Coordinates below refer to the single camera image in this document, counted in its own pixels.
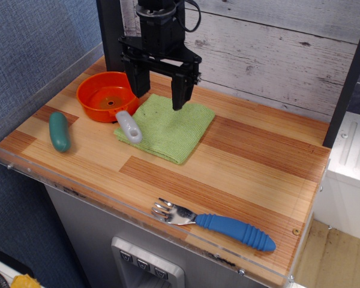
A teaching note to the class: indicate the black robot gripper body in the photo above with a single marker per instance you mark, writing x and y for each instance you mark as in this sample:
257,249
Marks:
161,46

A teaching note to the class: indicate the dark left vertical post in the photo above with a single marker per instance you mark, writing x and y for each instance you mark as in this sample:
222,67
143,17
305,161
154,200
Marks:
111,27

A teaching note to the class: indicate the silver button panel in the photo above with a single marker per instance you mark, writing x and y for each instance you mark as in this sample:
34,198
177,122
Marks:
140,268

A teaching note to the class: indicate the white ribbed appliance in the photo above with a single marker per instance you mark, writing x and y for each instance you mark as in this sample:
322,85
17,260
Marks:
337,203

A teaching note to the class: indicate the green cloth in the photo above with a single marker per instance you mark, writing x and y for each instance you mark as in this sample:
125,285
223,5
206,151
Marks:
169,134

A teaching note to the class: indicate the teal oval soap bar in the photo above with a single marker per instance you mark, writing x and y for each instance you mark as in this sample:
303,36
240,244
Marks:
58,130

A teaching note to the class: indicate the grey cabinet front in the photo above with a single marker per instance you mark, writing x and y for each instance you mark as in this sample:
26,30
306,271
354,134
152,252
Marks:
91,227

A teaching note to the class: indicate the fork with blue handle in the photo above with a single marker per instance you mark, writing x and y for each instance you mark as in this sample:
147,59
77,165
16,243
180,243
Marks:
245,233

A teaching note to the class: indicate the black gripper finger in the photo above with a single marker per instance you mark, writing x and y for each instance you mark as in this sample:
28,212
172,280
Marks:
138,77
182,88

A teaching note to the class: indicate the dark right vertical post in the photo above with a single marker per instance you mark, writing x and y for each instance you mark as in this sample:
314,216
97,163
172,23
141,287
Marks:
344,100

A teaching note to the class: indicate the orange pot with grey handle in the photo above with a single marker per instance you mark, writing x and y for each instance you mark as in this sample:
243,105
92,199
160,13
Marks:
107,97

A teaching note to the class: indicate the dark vertical post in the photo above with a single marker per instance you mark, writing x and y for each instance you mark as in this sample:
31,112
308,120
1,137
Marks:
111,27
344,100

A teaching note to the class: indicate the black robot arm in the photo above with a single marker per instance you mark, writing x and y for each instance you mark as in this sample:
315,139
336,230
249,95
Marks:
161,49

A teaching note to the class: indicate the clear acrylic guard rail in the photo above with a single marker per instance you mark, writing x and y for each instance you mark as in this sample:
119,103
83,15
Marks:
254,163

